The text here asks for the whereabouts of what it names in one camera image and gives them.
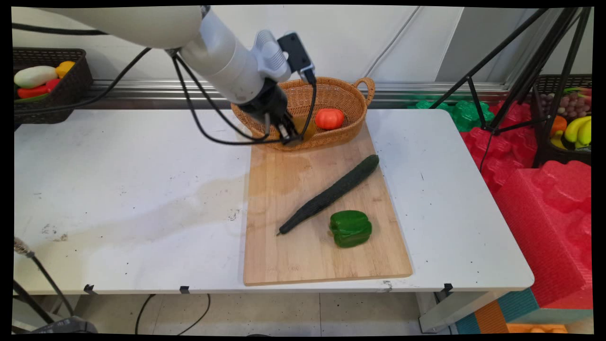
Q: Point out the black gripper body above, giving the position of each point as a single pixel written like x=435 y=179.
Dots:
x=267 y=102

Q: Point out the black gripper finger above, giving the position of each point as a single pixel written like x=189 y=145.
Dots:
x=289 y=132
x=267 y=127

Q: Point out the brown potato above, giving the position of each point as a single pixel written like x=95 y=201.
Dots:
x=307 y=127

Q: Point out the green bell pepper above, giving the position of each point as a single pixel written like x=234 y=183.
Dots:
x=351 y=229

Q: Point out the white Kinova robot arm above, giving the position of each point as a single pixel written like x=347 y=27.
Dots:
x=142 y=23

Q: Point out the red tomato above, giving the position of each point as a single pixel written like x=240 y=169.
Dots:
x=329 y=119

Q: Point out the woven wicker basket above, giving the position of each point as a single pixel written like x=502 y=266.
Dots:
x=341 y=94

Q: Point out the dark green cucumber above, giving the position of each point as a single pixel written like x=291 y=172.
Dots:
x=331 y=193

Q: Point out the wooden cutting board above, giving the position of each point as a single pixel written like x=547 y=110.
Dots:
x=293 y=255

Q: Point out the green foam tray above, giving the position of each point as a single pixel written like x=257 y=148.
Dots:
x=466 y=116

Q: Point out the black plastic vegetable basket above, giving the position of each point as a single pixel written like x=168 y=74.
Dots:
x=71 y=94

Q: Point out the yellow bell pepper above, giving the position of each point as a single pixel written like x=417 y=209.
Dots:
x=65 y=69

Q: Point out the small red foam tray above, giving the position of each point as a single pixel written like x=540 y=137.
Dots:
x=502 y=151

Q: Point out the red chili pepper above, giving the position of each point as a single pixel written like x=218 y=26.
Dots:
x=38 y=90

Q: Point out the white eggplant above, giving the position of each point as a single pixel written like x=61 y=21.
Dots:
x=34 y=76

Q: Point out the white table leg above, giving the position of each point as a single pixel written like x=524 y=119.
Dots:
x=454 y=310

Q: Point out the black plastic fruit basket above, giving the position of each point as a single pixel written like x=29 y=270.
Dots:
x=544 y=151

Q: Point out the orange fruit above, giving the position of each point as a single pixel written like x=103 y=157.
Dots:
x=558 y=125

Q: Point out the large red foam tray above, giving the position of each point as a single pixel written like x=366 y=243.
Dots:
x=549 y=227

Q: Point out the purple grape bunch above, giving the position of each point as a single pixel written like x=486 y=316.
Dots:
x=570 y=105

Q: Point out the yellow banana bunch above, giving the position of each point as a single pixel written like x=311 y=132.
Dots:
x=580 y=130

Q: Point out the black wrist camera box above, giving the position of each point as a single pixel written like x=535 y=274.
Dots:
x=296 y=52

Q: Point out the black camera tripod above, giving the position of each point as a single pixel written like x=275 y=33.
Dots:
x=530 y=71

